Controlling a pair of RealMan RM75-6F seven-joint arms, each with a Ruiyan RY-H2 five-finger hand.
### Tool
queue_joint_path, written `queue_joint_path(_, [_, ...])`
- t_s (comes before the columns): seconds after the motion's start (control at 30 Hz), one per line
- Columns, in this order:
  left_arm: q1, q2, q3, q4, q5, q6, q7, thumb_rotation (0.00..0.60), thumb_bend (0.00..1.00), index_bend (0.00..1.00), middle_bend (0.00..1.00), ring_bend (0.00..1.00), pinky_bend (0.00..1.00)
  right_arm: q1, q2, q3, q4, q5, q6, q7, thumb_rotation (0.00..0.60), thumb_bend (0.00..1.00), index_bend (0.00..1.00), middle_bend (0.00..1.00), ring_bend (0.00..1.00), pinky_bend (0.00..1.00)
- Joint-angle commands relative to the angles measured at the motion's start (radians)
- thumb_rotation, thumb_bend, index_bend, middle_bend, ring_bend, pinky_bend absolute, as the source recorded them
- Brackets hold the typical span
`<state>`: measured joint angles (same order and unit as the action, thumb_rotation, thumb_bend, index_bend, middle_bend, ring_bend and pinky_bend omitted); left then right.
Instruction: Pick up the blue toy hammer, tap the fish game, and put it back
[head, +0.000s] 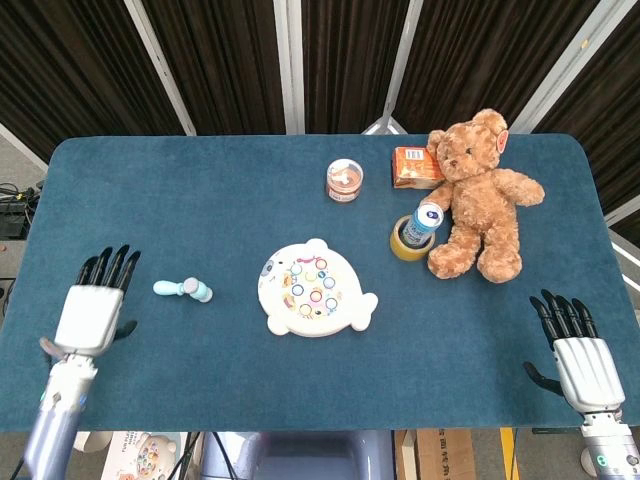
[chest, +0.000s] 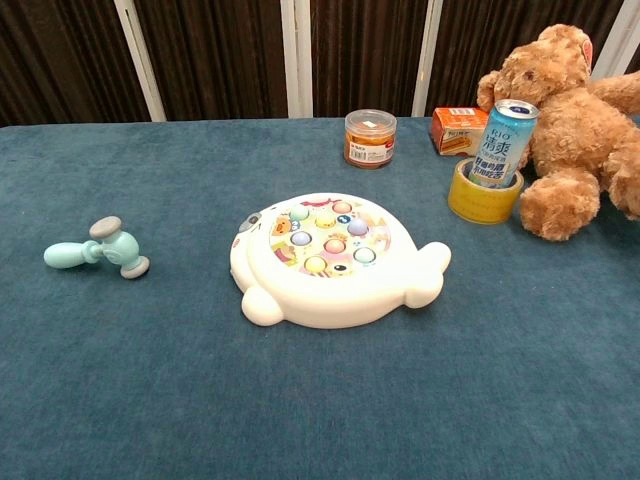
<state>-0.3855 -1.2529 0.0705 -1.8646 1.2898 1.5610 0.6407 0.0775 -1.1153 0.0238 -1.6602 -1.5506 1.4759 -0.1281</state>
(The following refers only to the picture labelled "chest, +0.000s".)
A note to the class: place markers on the mint green toy hammer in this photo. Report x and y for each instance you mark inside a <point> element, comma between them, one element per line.
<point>120,247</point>

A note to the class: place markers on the white whack-a-mole toy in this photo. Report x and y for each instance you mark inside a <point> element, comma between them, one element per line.
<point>340,295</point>

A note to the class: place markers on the clear round snack jar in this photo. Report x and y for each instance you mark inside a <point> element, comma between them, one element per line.
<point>370,140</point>

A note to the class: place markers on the blue velvet table cloth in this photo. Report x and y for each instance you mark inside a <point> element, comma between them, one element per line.
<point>350,400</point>

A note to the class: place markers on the yellow tape roll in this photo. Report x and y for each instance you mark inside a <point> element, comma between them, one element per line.
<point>480,205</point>

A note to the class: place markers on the orange snack box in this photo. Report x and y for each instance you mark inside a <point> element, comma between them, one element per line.
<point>455,132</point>

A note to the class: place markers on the dark brown curtain panel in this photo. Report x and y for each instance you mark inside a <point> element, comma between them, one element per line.
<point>365,50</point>
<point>60,55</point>
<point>215,55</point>
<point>480,35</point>

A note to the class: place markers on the light blue drink can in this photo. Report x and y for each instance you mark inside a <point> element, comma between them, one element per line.
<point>502,145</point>

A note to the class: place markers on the brown teddy bear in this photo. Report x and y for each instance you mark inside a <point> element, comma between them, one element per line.
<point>575,135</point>

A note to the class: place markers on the white frame post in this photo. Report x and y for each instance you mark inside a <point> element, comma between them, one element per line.
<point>615,40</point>
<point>427,60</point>
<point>140,60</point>
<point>296,50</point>

